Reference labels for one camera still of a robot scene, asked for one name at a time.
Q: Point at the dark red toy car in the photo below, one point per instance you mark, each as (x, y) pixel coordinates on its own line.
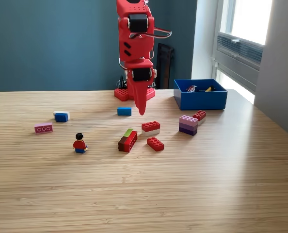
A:
(191, 89)

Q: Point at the yellow toy digger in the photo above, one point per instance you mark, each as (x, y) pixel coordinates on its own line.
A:
(209, 89)

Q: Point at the blue plastic bin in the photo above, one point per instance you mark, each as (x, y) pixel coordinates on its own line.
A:
(202, 100)

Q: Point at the black table clamp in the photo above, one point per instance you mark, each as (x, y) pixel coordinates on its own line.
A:
(121, 83)

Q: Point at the plain blue brick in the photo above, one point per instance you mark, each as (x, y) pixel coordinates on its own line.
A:
(124, 111)

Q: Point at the black chair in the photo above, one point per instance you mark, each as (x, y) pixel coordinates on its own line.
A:
(167, 68)

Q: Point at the large red and white brick stack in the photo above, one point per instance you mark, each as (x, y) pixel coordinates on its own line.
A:
(150, 128)

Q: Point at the brown red green brick stack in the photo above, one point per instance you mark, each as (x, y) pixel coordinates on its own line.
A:
(127, 143)

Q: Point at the flat red brick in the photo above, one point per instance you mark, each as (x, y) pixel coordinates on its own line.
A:
(155, 144)

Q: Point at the pink and purple brick stack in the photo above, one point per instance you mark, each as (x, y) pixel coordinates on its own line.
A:
(188, 125)

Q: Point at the small red and white brick stack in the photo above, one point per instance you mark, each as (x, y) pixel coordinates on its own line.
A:
(200, 116)

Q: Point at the toy figure red shirt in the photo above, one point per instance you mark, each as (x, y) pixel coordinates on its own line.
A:
(79, 145)

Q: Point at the blue and white brick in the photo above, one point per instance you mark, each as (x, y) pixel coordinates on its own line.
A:
(61, 117)

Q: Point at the grey ventilation unit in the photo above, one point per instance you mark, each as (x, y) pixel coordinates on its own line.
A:
(238, 58)

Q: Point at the window with white frame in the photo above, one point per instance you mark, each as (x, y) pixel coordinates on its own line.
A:
(245, 17)

